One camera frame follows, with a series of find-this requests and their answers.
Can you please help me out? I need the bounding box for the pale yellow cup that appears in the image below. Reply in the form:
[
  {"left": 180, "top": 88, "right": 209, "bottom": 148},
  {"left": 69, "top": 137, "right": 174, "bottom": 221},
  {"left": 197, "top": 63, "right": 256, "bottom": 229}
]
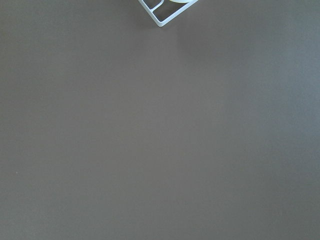
[{"left": 170, "top": 0, "right": 192, "bottom": 4}]

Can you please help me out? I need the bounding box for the white wire cup rack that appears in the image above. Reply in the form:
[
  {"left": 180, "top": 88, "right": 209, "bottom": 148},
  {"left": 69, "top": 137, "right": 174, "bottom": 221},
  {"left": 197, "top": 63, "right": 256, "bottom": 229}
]
[{"left": 138, "top": 0, "right": 198, "bottom": 27}]

